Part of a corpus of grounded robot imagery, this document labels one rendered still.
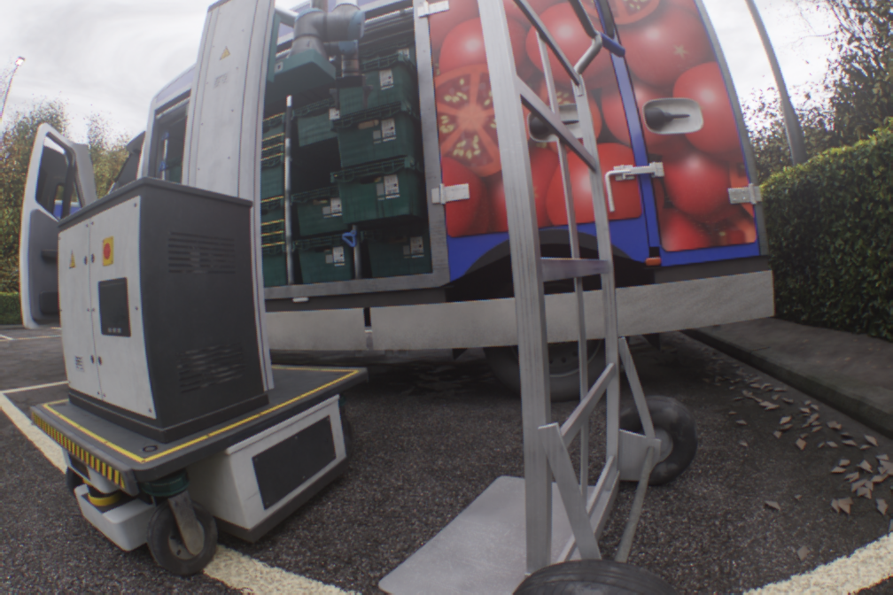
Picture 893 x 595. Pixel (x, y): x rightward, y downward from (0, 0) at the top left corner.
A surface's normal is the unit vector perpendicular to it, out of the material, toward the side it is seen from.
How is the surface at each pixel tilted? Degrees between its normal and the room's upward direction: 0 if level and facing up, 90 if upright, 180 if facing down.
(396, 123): 97
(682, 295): 90
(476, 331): 90
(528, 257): 90
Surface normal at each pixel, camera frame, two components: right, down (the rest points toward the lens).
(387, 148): -0.26, 0.14
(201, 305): 0.96, -0.10
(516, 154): -0.54, 0.00
